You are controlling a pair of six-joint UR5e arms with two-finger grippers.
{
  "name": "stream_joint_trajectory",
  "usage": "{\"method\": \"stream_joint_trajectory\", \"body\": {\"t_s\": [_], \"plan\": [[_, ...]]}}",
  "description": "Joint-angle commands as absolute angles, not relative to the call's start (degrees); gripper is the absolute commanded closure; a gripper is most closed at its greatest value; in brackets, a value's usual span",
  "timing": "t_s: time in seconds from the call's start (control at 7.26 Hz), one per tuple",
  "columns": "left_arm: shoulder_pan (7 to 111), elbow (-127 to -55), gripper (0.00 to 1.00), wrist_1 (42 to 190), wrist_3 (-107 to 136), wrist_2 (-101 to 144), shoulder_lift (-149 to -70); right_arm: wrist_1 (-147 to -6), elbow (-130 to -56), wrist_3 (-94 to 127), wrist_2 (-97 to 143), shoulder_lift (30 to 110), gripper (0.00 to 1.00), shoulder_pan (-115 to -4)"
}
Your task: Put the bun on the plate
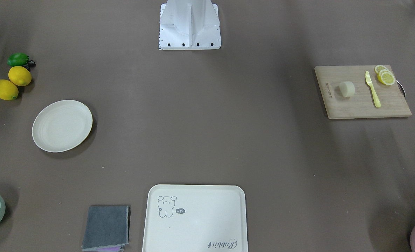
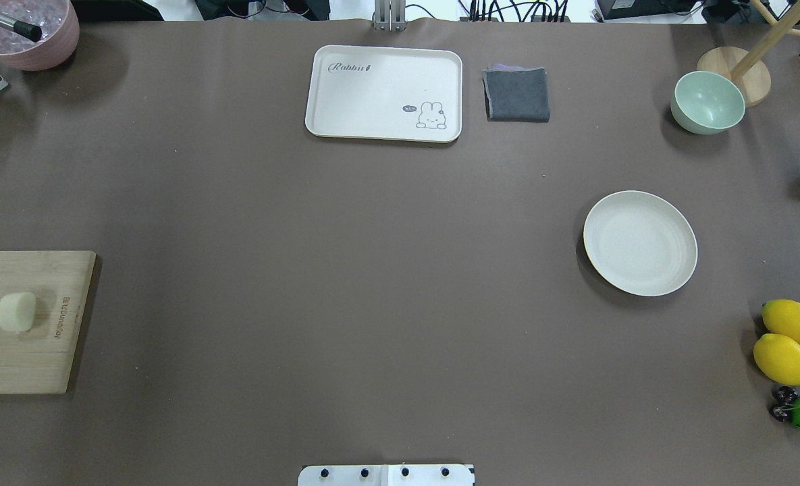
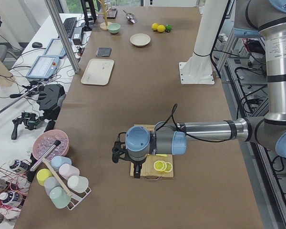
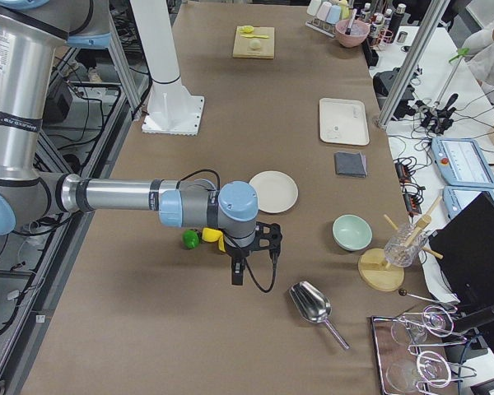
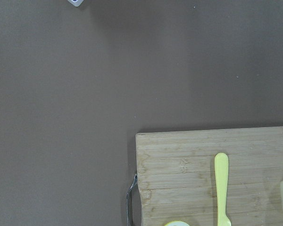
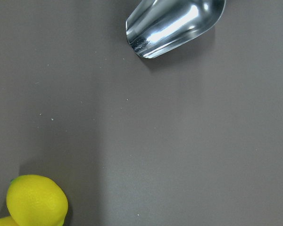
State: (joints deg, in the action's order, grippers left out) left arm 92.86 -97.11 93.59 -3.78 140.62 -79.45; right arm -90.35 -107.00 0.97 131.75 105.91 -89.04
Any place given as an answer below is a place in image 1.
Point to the white bun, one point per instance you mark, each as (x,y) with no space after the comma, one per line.
(347,89)

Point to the cream rectangular tray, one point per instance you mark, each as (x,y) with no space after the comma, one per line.
(195,218)

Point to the grey folded cloth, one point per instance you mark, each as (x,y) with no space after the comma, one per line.
(107,228)

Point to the cream round plate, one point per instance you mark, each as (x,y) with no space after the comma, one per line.
(62,125)

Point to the bamboo cutting board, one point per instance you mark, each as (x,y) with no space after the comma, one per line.
(360,104)

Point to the yellow plastic knife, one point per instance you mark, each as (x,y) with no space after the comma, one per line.
(374,95)

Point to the lemon slice back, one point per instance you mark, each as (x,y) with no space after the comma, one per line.
(379,68)

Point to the lemon slice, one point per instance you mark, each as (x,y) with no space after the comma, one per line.
(386,78)
(379,68)

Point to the lemon slice front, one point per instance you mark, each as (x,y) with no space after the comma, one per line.
(386,78)

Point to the yellow lemon upper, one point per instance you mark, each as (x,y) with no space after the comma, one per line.
(19,76)

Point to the yellow lemon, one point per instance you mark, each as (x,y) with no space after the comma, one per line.
(19,76)
(8,90)

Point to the green toy vegetable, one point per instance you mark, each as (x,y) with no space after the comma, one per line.
(21,60)

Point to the yellow lemon lower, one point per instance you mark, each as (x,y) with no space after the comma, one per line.
(8,90)

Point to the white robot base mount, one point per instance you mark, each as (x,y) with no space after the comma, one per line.
(189,25)

